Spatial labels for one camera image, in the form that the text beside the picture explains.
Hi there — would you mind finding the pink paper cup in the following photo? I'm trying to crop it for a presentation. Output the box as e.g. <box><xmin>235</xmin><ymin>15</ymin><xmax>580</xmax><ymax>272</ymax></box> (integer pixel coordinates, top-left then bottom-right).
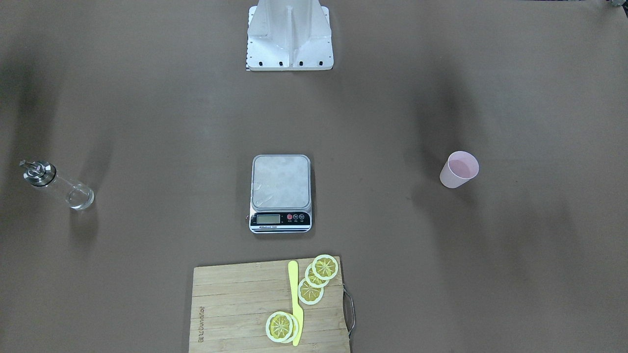
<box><xmin>439</xmin><ymin>151</ymin><xmax>480</xmax><ymax>189</ymax></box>

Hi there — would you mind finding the glass sauce dispenser bottle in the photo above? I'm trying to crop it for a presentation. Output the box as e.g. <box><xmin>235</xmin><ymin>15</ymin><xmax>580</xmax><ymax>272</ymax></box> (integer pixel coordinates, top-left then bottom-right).
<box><xmin>19</xmin><ymin>159</ymin><xmax>96</xmax><ymax>211</ymax></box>

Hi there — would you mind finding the digital kitchen scale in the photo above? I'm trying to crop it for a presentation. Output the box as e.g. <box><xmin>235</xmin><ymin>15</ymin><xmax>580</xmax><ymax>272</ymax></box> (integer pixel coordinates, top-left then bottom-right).
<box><xmin>249</xmin><ymin>154</ymin><xmax>313</xmax><ymax>234</ymax></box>

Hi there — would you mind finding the yellow plastic knife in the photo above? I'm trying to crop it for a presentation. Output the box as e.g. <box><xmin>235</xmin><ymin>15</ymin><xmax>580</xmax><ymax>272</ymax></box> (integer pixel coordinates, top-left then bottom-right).
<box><xmin>288</xmin><ymin>260</ymin><xmax>304</xmax><ymax>347</ymax></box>

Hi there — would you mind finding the lemon slice middle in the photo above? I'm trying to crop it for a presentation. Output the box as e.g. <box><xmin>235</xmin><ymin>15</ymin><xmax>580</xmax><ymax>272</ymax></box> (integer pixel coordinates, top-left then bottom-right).
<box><xmin>304</xmin><ymin>263</ymin><xmax>330</xmax><ymax>288</ymax></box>

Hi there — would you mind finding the lemon slice lower stack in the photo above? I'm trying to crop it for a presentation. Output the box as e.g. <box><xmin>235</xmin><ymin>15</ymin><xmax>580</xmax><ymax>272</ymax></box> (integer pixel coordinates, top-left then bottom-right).
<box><xmin>297</xmin><ymin>279</ymin><xmax>324</xmax><ymax>305</ymax></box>

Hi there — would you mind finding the bamboo cutting board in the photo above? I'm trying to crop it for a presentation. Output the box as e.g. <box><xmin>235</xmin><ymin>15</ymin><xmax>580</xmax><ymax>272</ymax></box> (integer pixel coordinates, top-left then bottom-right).
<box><xmin>188</xmin><ymin>260</ymin><xmax>351</xmax><ymax>353</ymax></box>

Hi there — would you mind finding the lemon slice behind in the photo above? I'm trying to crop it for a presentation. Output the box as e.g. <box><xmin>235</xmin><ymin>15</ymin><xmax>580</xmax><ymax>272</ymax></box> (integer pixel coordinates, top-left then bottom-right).
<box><xmin>282</xmin><ymin>313</ymin><xmax>300</xmax><ymax>344</ymax></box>

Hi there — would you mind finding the lemon slice front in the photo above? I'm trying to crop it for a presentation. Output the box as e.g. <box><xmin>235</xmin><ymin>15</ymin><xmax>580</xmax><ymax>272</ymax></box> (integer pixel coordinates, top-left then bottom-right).
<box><xmin>265</xmin><ymin>311</ymin><xmax>292</xmax><ymax>343</ymax></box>

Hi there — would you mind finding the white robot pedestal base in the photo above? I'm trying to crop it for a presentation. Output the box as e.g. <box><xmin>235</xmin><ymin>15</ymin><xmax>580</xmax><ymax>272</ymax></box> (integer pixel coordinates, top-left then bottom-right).
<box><xmin>245</xmin><ymin>0</ymin><xmax>334</xmax><ymax>72</ymax></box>

